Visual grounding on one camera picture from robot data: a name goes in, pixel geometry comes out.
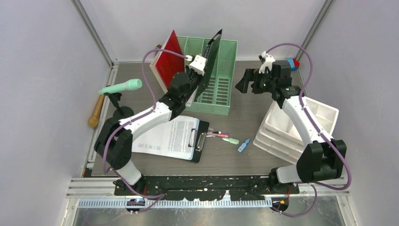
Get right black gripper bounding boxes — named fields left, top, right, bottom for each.
left=235, top=68, right=277, bottom=94

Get black book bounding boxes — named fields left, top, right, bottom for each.
left=185, top=29, right=223, bottom=103

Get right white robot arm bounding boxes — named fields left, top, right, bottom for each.
left=235, top=60, right=347, bottom=193

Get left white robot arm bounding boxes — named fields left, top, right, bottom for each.
left=94, top=69, right=205, bottom=195

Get green file organizer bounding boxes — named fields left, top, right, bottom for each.
left=185, top=40, right=238, bottom=116

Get red notebook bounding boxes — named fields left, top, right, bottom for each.
left=150, top=30, right=184, bottom=93

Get colourful toy blocks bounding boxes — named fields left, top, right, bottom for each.
left=287, top=58, right=300, bottom=71

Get black clipboard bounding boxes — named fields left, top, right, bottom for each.
left=187, top=120, right=209, bottom=163

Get pink pen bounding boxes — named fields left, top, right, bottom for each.
left=207, top=132, right=229, bottom=137

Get mint green microphone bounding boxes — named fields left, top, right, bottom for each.
left=98, top=79, right=143, bottom=95

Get white drawer organizer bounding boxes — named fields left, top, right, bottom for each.
left=253, top=97, right=339, bottom=164

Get green highlighter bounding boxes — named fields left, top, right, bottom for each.
left=222, top=137, right=239, bottom=145

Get black microphone stand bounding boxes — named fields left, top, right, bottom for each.
left=106, top=92, right=134, bottom=120

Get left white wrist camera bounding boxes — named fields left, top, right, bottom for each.
left=188, top=55, right=208, bottom=76

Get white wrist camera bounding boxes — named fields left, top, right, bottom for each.
left=188, top=55, right=208, bottom=76
left=259, top=51, right=276, bottom=74

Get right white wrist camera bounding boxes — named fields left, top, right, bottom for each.
left=259, top=51, right=276, bottom=74

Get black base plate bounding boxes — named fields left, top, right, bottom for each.
left=132, top=175, right=299, bottom=201

